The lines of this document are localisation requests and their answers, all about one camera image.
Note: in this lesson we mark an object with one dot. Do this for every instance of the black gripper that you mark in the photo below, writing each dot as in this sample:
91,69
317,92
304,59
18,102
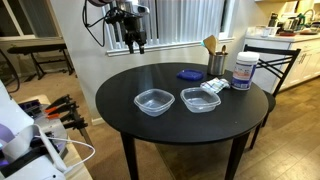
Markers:
134,28

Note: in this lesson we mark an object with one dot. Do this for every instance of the clear plastic bowl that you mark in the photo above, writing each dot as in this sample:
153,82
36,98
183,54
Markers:
200,99
154,101

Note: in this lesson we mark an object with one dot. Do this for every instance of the white robot base unit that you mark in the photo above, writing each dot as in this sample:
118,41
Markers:
20,146

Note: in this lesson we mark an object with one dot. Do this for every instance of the white vertical window blinds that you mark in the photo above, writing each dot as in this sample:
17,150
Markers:
186,20

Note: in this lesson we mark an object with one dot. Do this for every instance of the blue plastic lid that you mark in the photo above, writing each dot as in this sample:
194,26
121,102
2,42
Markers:
190,74

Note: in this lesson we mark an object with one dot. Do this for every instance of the wooden spatula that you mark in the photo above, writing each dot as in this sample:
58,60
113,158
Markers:
211,44

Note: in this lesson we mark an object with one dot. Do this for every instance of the steel utensil holder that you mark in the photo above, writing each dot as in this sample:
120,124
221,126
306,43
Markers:
216,64

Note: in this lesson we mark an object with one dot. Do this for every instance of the checkered dish cloth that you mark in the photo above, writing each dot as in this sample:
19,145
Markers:
215,84

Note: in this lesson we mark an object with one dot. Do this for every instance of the wooden spoon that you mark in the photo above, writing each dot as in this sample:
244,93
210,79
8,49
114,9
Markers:
223,49

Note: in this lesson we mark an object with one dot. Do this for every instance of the round black table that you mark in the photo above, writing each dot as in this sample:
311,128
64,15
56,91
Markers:
181,126

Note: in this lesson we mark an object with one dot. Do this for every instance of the black folding bench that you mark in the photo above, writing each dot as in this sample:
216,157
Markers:
40,50

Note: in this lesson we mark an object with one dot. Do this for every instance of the black bar clamp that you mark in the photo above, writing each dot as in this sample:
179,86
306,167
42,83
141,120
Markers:
76,124

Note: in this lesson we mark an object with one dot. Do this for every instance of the white wipes canister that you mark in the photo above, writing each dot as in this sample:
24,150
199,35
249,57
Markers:
244,70

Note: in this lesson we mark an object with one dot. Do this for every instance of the light wooden cart top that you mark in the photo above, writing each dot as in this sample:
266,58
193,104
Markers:
80,166

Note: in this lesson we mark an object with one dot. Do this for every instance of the white container on counter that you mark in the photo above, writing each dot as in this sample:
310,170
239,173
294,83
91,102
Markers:
268,31

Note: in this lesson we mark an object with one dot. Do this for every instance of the black coffee maker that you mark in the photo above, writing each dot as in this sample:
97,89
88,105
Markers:
273,20

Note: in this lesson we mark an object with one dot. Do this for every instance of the black metal chair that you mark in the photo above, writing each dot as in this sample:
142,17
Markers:
276,63

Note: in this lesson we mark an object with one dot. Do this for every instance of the silver kitchen appliance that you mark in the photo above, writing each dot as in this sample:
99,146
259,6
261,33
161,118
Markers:
290,22

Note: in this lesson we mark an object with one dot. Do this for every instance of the white kitchen cabinet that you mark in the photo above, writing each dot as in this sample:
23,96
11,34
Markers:
300,60

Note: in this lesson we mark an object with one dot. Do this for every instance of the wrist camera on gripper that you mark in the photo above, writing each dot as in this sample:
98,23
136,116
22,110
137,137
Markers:
130,10

